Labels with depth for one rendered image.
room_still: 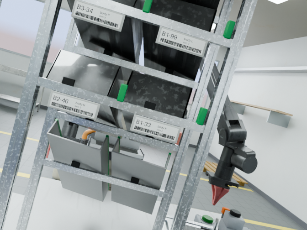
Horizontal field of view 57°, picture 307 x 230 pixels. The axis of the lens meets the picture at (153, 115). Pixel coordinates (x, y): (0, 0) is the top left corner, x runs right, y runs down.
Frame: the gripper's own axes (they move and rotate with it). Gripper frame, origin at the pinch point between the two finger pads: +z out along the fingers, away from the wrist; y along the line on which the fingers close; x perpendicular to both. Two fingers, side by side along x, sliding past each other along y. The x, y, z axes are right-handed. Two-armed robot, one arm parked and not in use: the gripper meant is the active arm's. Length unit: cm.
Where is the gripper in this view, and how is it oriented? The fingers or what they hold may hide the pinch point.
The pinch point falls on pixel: (214, 202)
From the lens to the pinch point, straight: 102.2
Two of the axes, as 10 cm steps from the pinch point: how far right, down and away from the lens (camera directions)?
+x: -0.7, -1.0, 9.9
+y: 9.5, 2.9, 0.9
